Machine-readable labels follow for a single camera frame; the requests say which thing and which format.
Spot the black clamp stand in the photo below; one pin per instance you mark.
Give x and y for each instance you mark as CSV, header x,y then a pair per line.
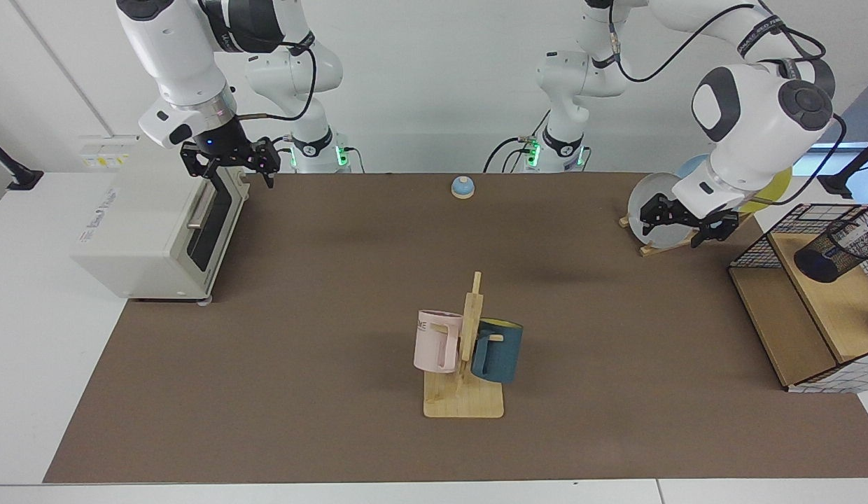
x,y
14,175
854,171

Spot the brown table cloth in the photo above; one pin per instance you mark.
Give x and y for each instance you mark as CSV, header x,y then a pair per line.
x,y
336,315

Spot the pink mug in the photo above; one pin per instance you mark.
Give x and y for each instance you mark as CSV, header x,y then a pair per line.
x,y
434,343

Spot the white wall socket box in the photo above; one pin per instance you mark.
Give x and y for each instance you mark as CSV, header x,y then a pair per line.
x,y
108,150

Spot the dark teal mug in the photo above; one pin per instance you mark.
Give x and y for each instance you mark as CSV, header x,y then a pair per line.
x,y
500,353

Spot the light blue plate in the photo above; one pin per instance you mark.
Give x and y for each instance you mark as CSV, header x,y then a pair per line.
x,y
693,166

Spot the wooden plate rack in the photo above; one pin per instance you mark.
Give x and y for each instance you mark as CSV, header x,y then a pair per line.
x,y
654,248

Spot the yellow plate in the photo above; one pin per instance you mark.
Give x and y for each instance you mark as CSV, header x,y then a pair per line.
x,y
773,189

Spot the wooden cup stand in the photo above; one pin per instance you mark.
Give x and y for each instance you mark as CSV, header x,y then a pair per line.
x,y
465,402

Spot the grey plate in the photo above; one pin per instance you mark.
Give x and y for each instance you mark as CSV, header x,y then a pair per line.
x,y
647,192

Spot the black mesh pen holder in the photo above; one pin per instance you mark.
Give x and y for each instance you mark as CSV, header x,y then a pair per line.
x,y
822,262

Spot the pale toaster oven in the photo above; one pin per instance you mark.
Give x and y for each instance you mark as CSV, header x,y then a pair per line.
x,y
133,238

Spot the blue and white marker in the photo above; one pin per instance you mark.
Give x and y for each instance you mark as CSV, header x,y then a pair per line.
x,y
857,234

